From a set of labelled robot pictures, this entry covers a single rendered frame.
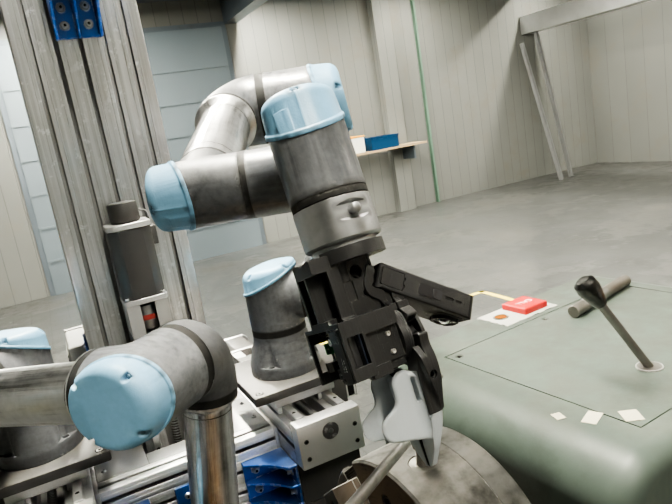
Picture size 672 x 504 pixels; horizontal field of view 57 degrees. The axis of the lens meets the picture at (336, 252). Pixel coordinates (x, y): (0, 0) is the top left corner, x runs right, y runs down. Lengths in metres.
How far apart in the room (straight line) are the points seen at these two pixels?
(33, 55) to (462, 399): 1.02
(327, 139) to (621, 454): 0.48
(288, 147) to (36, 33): 0.88
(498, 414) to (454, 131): 10.56
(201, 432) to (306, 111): 0.56
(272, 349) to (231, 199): 0.67
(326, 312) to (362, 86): 9.91
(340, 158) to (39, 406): 0.57
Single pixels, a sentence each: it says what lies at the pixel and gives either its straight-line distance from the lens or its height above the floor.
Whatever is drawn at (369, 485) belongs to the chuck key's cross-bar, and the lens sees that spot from 0.62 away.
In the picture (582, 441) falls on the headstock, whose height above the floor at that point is 1.25.
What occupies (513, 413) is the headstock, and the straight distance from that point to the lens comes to 0.87.
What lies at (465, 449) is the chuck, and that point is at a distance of 0.83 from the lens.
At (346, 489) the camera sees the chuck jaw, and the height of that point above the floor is 1.19.
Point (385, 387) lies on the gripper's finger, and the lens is 0.60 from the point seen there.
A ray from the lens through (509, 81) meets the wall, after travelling 12.19.
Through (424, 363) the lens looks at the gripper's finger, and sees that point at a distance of 0.55.
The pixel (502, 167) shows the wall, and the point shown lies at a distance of 12.02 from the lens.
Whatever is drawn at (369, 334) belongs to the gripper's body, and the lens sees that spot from 0.54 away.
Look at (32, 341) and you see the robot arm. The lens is 1.21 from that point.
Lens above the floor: 1.66
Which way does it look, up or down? 12 degrees down
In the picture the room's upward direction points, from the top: 10 degrees counter-clockwise
